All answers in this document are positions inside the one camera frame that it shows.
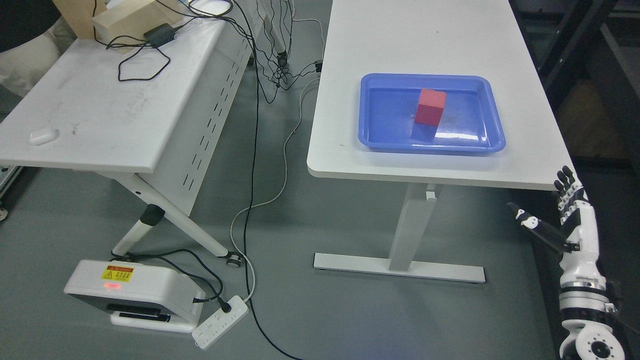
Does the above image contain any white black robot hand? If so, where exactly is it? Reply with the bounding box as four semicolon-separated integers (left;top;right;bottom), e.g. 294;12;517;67
507;165;606;289

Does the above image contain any pink foam block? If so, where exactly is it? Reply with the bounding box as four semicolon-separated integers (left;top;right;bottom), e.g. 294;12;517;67
413;88;447;126

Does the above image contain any blue plastic tray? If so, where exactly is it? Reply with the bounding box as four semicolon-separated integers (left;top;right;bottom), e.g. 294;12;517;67
358;73;506;155

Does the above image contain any white desk with tray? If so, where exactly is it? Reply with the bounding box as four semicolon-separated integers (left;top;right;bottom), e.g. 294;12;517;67
307;0;573;284

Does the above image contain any white power strip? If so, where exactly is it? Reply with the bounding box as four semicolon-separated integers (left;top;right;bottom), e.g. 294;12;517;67
191;295;249;350

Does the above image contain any white folding table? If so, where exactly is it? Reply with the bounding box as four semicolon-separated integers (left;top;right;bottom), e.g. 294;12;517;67
0;19;252;267

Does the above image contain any white box device warning label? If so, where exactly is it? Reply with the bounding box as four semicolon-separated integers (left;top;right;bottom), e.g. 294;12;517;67
63;259;206;333

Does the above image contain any black power adapter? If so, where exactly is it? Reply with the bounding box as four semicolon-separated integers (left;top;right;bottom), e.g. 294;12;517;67
143;23;176;49

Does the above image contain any long black floor cable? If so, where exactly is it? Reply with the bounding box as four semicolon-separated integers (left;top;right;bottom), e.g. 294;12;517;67
232;0;306;360

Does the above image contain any white power strip cable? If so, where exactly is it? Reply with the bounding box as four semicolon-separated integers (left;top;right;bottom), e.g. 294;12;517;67
229;17;326;303

